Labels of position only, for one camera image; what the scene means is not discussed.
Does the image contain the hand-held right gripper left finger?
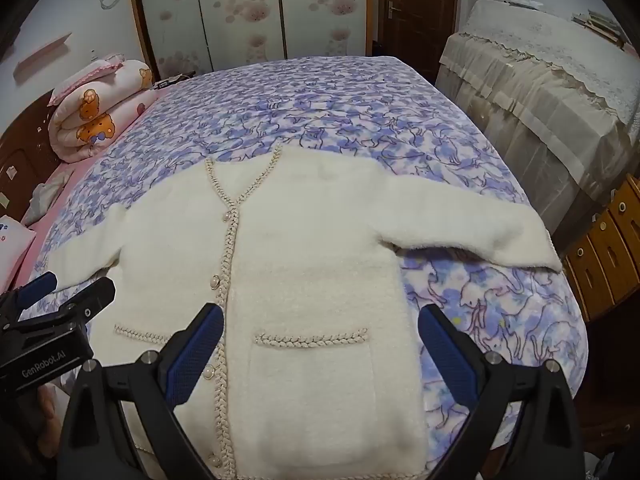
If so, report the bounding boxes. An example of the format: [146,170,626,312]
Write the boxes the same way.
[60,303,226,480]

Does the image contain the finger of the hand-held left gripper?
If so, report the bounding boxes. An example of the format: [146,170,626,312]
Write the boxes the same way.
[27,276,117,332]
[0,271,59,322]

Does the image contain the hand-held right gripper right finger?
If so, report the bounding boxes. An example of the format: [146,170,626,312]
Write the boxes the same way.
[417,304,586,480]

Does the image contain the white fluffy cardigan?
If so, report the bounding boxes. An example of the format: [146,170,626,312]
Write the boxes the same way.
[47,144,563,480]

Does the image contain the pink printed pillow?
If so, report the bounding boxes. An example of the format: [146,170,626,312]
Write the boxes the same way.
[0,215,37,267]

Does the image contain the grey cloth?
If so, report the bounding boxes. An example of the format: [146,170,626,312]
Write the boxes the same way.
[22,182,66,226]

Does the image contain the dark wooden headboard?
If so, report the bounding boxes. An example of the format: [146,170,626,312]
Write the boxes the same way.
[0,87,63,223]

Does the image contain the folded bear print quilt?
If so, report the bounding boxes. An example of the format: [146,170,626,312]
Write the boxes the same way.
[48,59,156,163]

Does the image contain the wooden drawer cabinet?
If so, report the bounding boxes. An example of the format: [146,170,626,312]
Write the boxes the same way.
[562,175,640,321]

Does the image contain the pink frilled pillow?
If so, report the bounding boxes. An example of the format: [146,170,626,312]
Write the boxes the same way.
[47,55,126,107]

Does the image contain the blue floral blanket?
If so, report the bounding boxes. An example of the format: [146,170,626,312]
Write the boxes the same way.
[30,55,588,453]

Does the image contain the floral sliding door wardrobe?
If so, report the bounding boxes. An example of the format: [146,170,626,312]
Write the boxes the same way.
[127,0,376,81]

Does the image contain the white lace cloth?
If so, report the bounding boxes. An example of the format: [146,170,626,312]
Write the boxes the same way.
[462,0,640,126]

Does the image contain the dark wooden door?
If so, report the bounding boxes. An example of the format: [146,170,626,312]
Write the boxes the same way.
[377,0,458,86]

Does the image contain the stack of books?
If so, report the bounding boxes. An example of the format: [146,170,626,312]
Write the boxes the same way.
[572,9,626,46]

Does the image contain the pink wall shelf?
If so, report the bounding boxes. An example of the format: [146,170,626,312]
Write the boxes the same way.
[14,33,73,81]

